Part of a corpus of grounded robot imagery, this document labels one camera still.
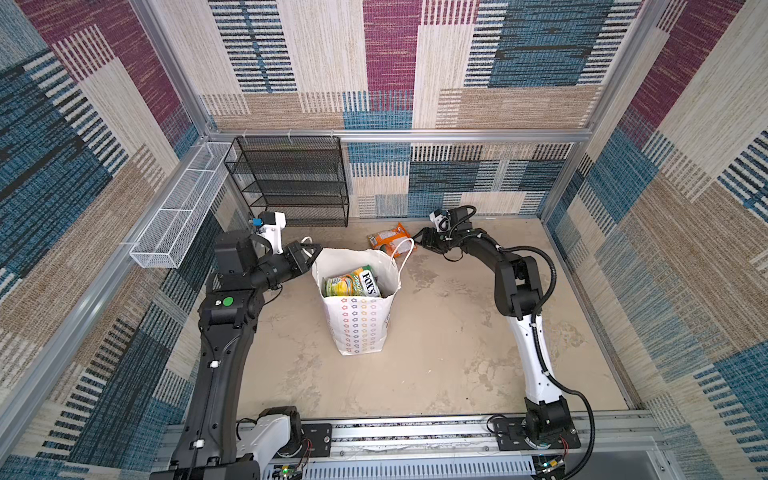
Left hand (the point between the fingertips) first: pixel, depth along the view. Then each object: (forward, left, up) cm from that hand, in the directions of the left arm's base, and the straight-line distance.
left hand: (321, 243), depth 67 cm
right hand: (+27, -26, -32) cm, 49 cm away
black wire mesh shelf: (+46, +15, -17) cm, 51 cm away
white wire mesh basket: (+4, +37, -2) cm, 37 cm away
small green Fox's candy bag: (+1, -7, -18) cm, 19 cm away
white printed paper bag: (-10, -8, -20) cm, 23 cm away
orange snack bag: (+28, -14, -31) cm, 44 cm away
